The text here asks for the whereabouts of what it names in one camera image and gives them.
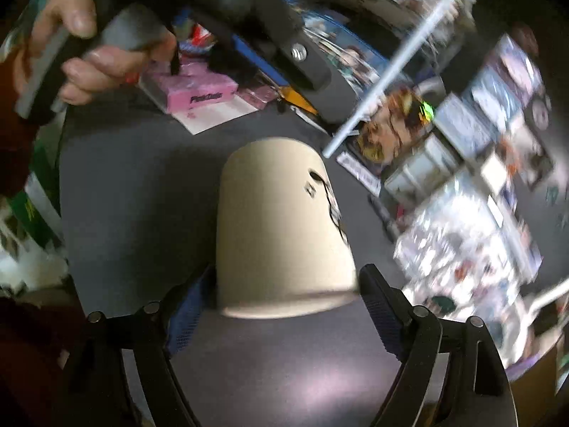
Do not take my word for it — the pink white paper leaflet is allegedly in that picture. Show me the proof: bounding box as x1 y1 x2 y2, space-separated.
336 151 382 197

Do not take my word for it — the black pen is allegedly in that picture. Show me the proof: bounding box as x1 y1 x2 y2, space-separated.
367 195 400 243

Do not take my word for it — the cream cartoon mug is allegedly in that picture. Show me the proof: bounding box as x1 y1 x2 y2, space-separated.
216 137 359 319

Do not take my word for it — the yellow box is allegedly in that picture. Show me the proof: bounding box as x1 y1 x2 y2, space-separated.
280 86 317 115

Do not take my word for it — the person's left hand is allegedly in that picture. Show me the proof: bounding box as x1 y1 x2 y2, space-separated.
12 0 176 105

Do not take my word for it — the clear plastic sticker bag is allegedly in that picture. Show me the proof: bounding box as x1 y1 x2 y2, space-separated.
393 168 536 319

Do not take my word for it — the blue character display box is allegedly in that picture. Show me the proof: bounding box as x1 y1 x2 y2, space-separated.
434 34 543 161

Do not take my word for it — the blue anime poster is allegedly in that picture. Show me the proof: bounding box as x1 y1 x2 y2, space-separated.
286 0 389 118

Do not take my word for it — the pink tissue box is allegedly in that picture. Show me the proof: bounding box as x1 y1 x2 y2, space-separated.
138 59 238 114

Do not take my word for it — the brown anime poster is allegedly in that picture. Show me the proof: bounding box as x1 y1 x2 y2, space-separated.
350 87 434 174

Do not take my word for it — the white curved shelf pole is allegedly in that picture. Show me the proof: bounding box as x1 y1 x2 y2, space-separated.
322 0 455 159

